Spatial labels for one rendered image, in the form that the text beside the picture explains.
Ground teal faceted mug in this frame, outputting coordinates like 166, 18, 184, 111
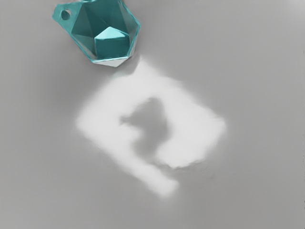
52, 0, 141, 68

